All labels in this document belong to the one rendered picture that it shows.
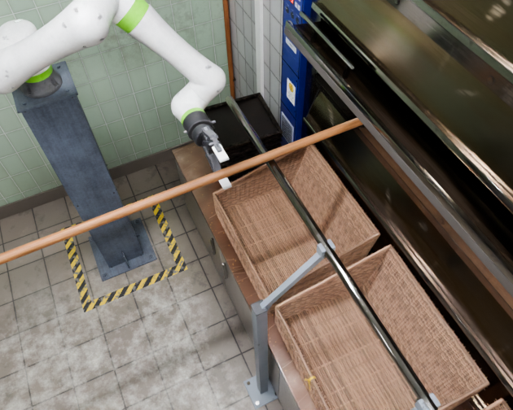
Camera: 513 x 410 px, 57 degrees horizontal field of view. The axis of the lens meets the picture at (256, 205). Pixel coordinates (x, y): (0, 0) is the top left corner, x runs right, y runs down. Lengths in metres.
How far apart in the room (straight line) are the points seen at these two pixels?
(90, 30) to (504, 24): 1.02
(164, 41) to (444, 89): 0.86
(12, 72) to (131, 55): 1.08
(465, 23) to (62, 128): 1.45
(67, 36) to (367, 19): 0.86
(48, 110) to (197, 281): 1.24
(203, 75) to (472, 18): 0.86
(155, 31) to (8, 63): 0.45
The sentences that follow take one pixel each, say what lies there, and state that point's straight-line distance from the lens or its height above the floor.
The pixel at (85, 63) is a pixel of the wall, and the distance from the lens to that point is 2.63.
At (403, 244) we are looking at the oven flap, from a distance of 1.71.
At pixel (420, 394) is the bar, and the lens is 1.27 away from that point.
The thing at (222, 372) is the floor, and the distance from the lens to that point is 2.47.
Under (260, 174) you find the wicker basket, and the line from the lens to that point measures 2.09.
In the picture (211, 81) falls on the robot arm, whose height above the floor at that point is 1.30.
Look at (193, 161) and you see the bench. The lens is 2.39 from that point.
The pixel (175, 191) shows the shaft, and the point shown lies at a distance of 1.48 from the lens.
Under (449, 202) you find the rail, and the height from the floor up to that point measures 1.43.
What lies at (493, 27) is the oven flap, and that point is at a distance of 1.17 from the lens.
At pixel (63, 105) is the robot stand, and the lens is 1.94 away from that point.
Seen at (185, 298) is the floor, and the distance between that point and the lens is 2.63.
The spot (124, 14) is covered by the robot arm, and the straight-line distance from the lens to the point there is 1.59.
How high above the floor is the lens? 2.36
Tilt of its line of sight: 54 degrees down
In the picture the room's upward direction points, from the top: 2 degrees counter-clockwise
